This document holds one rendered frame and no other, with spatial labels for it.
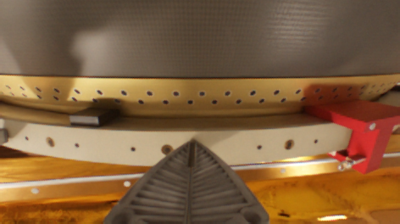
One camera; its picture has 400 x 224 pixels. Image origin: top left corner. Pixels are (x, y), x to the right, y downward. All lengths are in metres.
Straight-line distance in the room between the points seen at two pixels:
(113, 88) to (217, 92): 0.13
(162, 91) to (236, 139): 0.11
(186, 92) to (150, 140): 0.07
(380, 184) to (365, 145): 0.25
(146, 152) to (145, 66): 0.10
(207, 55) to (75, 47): 0.14
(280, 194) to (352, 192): 0.16
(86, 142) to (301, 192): 0.40
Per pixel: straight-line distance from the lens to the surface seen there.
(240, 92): 0.20
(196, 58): 0.17
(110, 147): 0.22
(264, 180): 0.38
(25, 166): 0.40
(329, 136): 0.28
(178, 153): 0.17
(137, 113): 0.24
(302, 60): 0.21
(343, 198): 0.49
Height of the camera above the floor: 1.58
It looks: 15 degrees up
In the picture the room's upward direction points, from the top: 180 degrees counter-clockwise
